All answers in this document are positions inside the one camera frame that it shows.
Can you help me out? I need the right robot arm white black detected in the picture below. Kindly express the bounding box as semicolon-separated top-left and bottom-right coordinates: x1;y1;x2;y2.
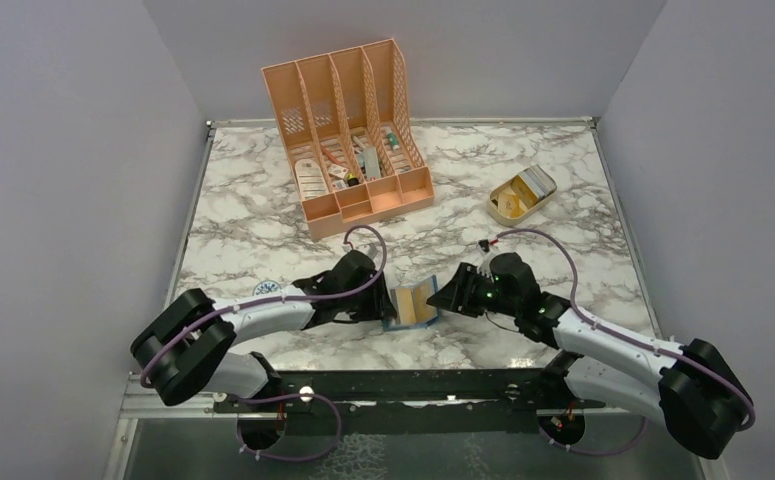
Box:
427;252;751;460

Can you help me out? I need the blue white round coaster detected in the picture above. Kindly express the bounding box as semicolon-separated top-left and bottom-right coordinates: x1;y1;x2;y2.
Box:
253;280;282;296

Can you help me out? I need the loose gold card in tray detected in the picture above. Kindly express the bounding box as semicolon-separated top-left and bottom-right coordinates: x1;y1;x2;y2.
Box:
496;191;523;218

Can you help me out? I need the stack of credit cards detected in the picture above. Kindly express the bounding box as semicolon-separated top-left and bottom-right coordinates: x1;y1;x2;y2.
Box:
513;165;557;203

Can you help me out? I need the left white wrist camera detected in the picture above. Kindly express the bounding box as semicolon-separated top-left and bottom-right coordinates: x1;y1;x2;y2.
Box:
361;243;382;263

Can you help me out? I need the blue card holder wallet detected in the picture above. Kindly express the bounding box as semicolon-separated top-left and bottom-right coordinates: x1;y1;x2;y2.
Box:
382;275;440;331

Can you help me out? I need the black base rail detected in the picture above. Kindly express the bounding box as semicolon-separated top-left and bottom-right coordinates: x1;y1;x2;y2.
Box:
213;368;604;436

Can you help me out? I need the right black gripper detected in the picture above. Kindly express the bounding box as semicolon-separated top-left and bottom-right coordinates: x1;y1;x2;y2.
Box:
427;262;520;318

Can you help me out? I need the beige oval card tray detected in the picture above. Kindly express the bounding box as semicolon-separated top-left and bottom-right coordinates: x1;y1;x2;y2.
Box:
485;165;558;227

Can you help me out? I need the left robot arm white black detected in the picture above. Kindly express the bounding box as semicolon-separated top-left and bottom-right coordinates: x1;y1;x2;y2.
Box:
129;250;396;411

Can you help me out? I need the orange plastic desk organizer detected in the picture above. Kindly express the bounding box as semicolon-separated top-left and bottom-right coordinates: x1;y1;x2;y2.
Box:
262;39;435;240

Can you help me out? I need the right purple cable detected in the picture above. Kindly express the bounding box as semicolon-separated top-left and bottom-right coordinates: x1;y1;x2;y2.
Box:
479;229;757;458

